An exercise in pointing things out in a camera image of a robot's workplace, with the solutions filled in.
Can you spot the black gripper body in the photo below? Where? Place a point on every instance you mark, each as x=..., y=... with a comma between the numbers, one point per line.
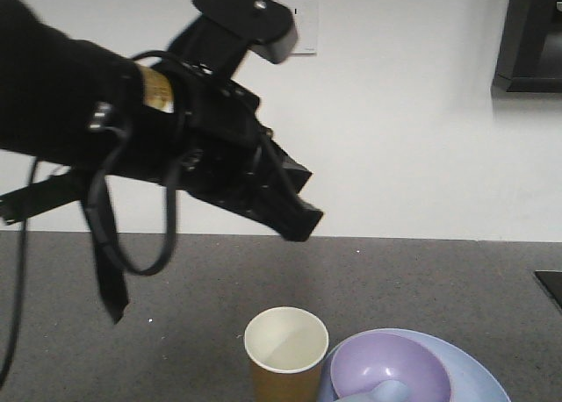
x=227, y=157

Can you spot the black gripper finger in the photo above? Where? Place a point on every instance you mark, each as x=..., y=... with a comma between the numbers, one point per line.
x=291, y=217

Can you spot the brown paper cup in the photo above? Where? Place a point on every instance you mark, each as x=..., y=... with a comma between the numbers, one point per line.
x=286, y=347

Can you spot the purple plastic bowl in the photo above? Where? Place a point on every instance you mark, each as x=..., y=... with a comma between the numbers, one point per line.
x=364, y=360

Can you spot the light blue plastic spoon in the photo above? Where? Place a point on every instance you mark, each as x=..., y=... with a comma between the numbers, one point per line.
x=386, y=391

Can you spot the light blue plate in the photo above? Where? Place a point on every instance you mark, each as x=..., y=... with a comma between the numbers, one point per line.
x=470, y=380

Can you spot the black robot arm sleeve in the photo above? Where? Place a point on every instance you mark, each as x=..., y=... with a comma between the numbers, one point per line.
x=50, y=86

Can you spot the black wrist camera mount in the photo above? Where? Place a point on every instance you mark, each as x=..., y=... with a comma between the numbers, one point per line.
x=226, y=30

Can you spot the white wall socket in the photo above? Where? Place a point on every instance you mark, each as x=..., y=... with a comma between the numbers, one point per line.
x=306, y=17

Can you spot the black wall cabinet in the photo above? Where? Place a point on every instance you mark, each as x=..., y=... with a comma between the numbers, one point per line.
x=529, y=58

